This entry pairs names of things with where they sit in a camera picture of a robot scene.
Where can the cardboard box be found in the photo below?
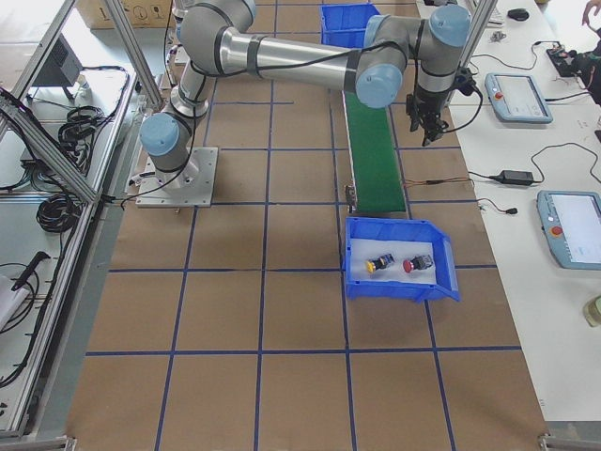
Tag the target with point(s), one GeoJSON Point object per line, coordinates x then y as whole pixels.
{"type": "Point", "coordinates": [141, 13]}

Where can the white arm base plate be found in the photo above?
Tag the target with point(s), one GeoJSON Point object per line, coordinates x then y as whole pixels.
{"type": "Point", "coordinates": [193, 187]}

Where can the lower teach pendant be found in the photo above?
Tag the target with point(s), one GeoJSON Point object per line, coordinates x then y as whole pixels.
{"type": "Point", "coordinates": [571, 224]}

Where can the blue source bin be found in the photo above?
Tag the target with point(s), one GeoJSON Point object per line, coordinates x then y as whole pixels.
{"type": "Point", "coordinates": [343, 25]}

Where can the yellow push button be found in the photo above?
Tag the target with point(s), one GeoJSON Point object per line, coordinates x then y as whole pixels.
{"type": "Point", "coordinates": [382, 262]}

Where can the green conveyor belt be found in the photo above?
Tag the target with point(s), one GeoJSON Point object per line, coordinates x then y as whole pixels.
{"type": "Point", "coordinates": [376, 186]}

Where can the red push button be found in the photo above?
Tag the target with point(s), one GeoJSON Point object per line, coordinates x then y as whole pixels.
{"type": "Point", "coordinates": [418, 263]}

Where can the black power brick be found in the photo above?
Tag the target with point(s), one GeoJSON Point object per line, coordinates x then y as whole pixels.
{"type": "Point", "coordinates": [514, 177]}

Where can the upper teach pendant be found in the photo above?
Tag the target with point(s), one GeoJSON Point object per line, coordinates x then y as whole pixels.
{"type": "Point", "coordinates": [516, 98]}

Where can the teach pendant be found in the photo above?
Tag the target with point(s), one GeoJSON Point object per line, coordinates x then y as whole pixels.
{"type": "Point", "coordinates": [571, 224]}
{"type": "Point", "coordinates": [516, 98]}

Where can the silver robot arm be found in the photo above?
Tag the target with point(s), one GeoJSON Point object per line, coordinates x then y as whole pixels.
{"type": "Point", "coordinates": [215, 36]}

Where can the blue destination bin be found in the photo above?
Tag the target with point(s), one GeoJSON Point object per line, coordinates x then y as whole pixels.
{"type": "Point", "coordinates": [380, 229]}

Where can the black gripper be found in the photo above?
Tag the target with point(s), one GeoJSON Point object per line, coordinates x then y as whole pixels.
{"type": "Point", "coordinates": [424, 109]}

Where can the white destination foam pad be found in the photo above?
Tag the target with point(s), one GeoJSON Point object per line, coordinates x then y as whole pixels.
{"type": "Point", "coordinates": [363, 249]}

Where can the black computer mouse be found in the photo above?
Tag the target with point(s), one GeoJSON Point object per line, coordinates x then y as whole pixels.
{"type": "Point", "coordinates": [518, 14]}

